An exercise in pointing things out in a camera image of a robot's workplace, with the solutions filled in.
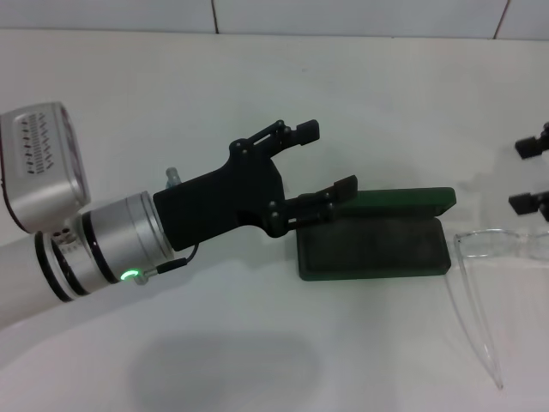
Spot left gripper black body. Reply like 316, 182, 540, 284
152, 136, 288, 252

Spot clear white glasses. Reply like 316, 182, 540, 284
445, 228, 549, 379

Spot green glasses case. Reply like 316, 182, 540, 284
299, 186, 457, 282

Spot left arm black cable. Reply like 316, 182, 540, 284
136, 243, 200, 285

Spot left wrist camera silver box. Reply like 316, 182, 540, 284
0, 101, 92, 234

